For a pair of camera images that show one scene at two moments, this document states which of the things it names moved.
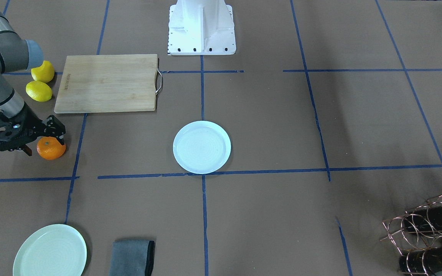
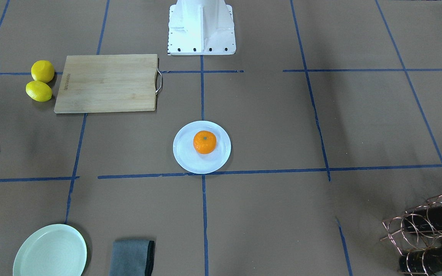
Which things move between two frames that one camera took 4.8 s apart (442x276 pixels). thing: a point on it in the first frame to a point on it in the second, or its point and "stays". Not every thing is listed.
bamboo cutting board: x=108 y=83 stays
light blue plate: x=202 y=147 stays
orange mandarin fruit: x=50 y=148 to x=204 y=142
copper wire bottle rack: x=431 y=238 stays
